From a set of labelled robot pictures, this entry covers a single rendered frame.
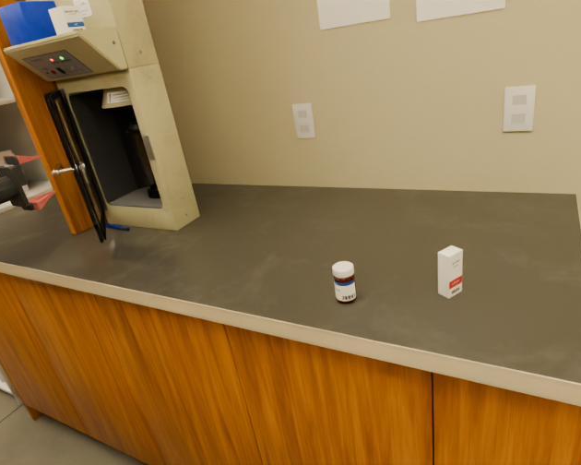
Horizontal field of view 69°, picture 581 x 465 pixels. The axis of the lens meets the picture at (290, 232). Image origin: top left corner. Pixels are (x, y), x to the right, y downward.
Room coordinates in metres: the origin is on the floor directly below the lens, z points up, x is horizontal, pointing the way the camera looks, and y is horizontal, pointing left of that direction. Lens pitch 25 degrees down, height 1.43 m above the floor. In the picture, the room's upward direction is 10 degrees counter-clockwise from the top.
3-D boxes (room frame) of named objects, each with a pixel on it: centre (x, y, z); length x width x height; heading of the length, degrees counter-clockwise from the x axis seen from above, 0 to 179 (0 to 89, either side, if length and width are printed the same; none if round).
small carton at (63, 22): (1.20, 0.45, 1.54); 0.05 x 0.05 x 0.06; 59
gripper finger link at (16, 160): (1.08, 0.63, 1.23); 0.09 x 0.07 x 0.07; 147
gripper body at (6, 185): (1.02, 0.67, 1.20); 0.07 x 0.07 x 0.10; 57
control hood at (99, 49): (1.24, 0.51, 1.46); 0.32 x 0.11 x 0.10; 58
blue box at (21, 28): (1.28, 0.57, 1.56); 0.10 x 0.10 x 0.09; 58
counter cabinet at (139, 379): (1.25, 0.29, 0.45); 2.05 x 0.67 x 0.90; 58
